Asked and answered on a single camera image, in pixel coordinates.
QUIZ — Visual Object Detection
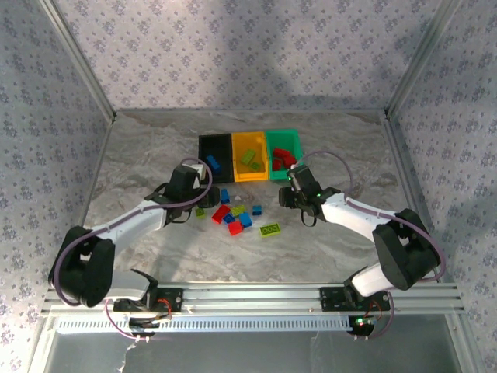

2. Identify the black plastic bin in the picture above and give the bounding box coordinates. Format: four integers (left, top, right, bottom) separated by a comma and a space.
198, 133, 235, 184

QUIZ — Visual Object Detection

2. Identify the yellow plastic bin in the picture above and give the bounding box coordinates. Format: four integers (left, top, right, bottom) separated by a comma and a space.
231, 131, 269, 183

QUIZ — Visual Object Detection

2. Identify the green plastic bin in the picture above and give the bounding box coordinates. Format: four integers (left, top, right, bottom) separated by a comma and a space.
264, 127, 305, 183

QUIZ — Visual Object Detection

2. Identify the right base circuit board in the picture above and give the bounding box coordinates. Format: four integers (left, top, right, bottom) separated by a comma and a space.
347, 315, 377, 337

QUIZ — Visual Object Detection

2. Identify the base circuit board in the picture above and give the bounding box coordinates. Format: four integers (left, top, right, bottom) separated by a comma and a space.
127, 316, 161, 337
347, 315, 377, 337

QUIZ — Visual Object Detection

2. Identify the left base circuit board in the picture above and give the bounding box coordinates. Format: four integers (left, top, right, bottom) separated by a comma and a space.
127, 316, 161, 337

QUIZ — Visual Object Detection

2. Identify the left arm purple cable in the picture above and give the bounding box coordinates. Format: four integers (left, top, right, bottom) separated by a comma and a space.
52, 157, 214, 308

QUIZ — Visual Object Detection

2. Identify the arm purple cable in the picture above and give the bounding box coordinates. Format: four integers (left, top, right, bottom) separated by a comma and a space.
297, 150, 446, 283
52, 157, 214, 308

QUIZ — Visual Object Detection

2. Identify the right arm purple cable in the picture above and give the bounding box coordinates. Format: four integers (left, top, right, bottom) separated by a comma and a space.
297, 150, 446, 283

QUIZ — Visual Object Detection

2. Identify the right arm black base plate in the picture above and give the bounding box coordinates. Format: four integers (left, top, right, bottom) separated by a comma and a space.
319, 286, 390, 312

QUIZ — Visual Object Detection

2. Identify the aluminium mounting rail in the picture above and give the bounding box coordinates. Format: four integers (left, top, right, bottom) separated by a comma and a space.
41, 282, 466, 316

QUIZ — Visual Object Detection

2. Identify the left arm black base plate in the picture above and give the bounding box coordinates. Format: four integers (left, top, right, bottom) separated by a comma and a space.
149, 287, 184, 312

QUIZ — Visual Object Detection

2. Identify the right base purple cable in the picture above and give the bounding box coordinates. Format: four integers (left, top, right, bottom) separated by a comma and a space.
364, 293, 395, 340

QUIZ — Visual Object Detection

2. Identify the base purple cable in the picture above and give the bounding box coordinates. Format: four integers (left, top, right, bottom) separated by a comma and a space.
104, 298, 137, 340
364, 293, 395, 340

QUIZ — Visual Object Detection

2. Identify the white slotted cable duct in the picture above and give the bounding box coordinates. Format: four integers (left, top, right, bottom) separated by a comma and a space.
56, 315, 355, 334

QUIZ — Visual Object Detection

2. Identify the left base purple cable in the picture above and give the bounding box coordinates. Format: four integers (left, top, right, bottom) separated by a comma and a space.
104, 298, 137, 340

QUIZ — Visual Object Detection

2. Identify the left aluminium frame post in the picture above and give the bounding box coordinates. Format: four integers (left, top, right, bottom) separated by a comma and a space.
38, 0, 118, 122

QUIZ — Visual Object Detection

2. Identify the aluminium frame post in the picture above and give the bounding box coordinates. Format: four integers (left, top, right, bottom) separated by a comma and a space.
383, 0, 464, 117
38, 0, 118, 122

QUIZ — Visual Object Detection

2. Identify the right aluminium frame post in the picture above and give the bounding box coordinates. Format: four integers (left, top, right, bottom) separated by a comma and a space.
383, 0, 464, 117

